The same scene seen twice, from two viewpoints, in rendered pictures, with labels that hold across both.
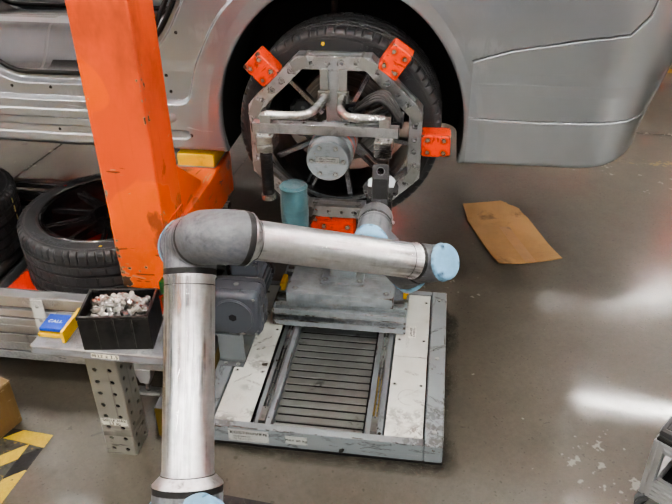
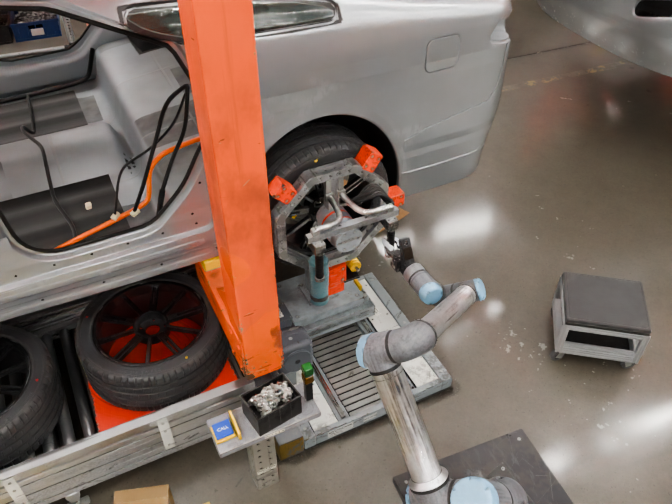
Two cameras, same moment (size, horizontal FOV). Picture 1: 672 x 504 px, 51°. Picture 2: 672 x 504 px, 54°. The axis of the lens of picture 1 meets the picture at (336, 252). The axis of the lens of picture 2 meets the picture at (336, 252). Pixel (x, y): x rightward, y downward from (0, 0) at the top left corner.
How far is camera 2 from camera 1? 1.66 m
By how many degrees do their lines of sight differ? 30
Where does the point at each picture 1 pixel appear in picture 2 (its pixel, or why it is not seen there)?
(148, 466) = (293, 483)
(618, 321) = (468, 246)
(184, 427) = (426, 451)
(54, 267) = (155, 388)
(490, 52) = (414, 132)
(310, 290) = (309, 314)
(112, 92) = (254, 267)
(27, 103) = (74, 274)
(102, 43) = (250, 241)
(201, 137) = not seen: hidden behind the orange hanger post
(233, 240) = (429, 342)
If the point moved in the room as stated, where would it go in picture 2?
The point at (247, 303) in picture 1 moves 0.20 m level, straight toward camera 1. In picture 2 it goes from (306, 348) to (337, 374)
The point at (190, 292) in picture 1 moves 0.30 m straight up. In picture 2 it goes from (400, 378) to (407, 320)
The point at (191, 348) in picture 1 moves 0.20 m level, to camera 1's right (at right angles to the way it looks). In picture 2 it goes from (412, 408) to (455, 381)
